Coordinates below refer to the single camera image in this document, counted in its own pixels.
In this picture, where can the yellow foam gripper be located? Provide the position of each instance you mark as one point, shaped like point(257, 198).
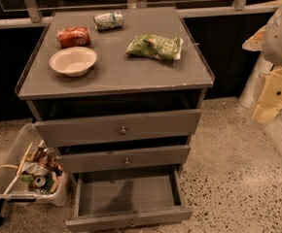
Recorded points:
point(270, 100)

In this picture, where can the grey bottom drawer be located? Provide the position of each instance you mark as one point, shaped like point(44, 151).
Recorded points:
point(127, 198)

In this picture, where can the grey drawer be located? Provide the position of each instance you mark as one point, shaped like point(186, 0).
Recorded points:
point(127, 198)
point(123, 159)
point(107, 129)

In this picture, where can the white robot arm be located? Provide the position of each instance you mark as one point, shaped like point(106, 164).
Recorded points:
point(268, 40)

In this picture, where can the grey top drawer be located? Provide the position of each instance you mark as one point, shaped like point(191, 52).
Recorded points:
point(107, 129)

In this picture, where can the grey middle drawer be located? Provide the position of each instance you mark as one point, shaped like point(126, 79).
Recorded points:
point(123, 159)

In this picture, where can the grey drawer cabinet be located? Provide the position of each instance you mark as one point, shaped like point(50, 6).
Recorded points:
point(117, 84)

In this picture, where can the green chip bag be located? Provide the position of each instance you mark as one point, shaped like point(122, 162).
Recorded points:
point(155, 46)

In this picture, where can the white green soda can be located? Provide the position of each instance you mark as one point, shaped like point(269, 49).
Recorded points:
point(108, 21)

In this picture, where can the white paper bowl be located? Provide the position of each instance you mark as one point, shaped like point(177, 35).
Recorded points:
point(73, 62)

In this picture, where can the red soda can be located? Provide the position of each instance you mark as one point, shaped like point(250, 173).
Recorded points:
point(73, 37)

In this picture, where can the trash pile in bin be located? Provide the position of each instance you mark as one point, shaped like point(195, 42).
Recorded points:
point(38, 168)

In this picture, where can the clear plastic bin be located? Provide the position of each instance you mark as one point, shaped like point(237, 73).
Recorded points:
point(13, 189)

